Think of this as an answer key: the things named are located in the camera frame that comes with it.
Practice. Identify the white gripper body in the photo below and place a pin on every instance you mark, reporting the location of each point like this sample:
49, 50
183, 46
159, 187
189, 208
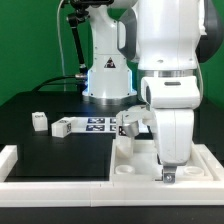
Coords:
172, 131

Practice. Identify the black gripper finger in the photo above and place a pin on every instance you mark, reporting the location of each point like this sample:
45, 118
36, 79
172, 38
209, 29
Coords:
169, 174

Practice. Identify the white square table top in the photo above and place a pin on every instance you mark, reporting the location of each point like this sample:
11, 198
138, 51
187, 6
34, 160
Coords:
143, 165

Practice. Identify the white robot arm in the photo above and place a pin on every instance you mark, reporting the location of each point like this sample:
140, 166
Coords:
168, 39

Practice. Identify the white fiducial tag sheet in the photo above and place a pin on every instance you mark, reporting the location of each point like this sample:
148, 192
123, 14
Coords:
94, 125

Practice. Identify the white U-shaped obstacle fence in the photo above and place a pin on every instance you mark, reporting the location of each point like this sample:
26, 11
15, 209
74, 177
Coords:
93, 194

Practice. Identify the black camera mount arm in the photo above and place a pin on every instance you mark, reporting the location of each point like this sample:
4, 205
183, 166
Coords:
77, 36

